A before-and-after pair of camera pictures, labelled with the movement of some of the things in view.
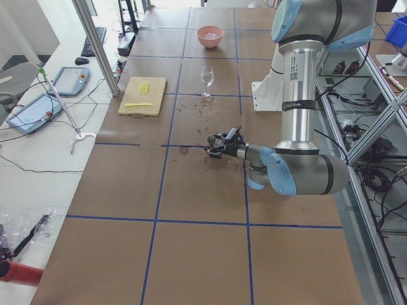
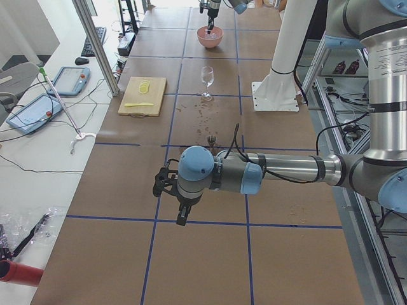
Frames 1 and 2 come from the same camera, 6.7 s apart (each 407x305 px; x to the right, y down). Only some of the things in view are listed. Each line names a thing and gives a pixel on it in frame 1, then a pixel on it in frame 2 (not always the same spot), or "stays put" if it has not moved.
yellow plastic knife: [138, 104] stays put
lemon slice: [143, 88] stays put
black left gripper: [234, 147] to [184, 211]
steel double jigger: [211, 139] stays put
